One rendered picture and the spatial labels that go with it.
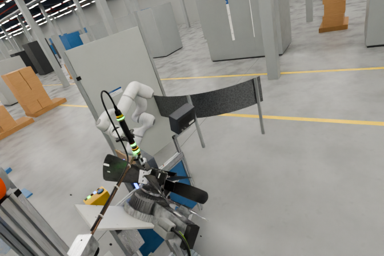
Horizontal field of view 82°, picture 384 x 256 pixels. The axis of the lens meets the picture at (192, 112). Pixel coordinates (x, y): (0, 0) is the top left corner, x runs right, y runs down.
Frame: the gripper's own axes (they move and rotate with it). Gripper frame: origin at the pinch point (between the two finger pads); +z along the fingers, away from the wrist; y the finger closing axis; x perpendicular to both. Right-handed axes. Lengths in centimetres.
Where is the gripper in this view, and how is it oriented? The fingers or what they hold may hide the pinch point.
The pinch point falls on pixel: (129, 137)
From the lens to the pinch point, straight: 144.3
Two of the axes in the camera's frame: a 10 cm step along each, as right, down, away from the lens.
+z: 7.1, 1.4, -6.9
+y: -6.6, 5.0, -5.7
